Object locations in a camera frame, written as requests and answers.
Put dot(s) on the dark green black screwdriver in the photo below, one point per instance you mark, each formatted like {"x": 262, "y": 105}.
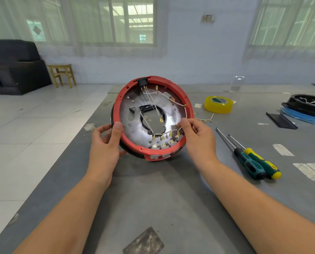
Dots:
{"x": 254, "y": 169}

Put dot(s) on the wall switch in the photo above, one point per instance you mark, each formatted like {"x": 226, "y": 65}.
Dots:
{"x": 207, "y": 18}

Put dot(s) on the black bit set case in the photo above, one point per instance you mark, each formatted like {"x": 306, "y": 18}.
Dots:
{"x": 136, "y": 110}

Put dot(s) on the yellow tape roll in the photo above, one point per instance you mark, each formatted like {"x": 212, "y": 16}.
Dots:
{"x": 218, "y": 107}

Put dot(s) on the black flat plate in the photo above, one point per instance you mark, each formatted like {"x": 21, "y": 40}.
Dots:
{"x": 281, "y": 120}

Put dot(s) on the person's right forearm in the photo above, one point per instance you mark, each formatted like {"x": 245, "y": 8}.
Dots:
{"x": 263, "y": 216}

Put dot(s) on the black round housing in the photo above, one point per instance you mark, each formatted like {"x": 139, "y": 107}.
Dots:
{"x": 305, "y": 108}

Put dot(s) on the small black plug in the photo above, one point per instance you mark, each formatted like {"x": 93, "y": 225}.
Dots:
{"x": 142, "y": 81}

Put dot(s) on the narrow window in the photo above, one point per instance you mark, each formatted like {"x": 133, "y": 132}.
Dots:
{"x": 287, "y": 23}

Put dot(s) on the person's left forearm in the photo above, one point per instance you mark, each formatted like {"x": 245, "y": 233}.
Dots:
{"x": 65, "y": 222}

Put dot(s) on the black metal round plate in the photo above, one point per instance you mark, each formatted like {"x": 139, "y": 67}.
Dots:
{"x": 136, "y": 133}

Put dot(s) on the wooden stool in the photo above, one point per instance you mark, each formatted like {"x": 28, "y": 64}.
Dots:
{"x": 60, "y": 66}

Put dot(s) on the wide sheer curtain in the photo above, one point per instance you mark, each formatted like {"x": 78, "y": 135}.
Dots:
{"x": 94, "y": 51}

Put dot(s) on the black armchair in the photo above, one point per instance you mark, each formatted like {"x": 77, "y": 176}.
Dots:
{"x": 20, "y": 74}

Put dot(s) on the person's right hand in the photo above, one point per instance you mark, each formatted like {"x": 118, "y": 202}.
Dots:
{"x": 202, "y": 145}

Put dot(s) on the small white card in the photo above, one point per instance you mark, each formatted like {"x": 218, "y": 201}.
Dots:
{"x": 198, "y": 105}

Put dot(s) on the narrow sheer curtain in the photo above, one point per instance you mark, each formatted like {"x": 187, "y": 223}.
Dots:
{"x": 279, "y": 54}

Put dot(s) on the wide window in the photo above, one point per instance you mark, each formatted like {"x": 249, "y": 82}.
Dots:
{"x": 136, "y": 21}

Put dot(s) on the person's left hand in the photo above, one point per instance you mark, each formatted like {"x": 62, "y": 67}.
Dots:
{"x": 104, "y": 156}

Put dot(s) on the clear acrylic stand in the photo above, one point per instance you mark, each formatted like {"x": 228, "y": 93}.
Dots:
{"x": 235, "y": 88}

